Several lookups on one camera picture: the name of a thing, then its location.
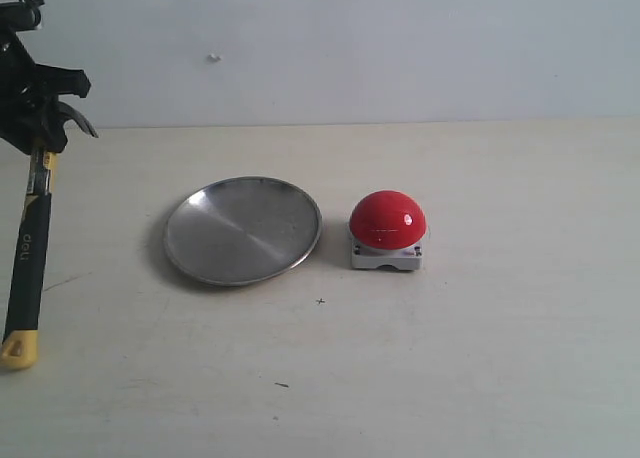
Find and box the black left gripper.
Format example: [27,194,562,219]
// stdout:
[1,0,91,155]

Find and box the yellow black claw hammer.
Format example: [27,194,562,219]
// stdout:
[0,101,99,370]

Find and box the red dome push button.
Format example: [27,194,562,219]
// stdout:
[348,190,429,272]

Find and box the round stainless steel plate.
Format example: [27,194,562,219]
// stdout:
[163,176,323,287]

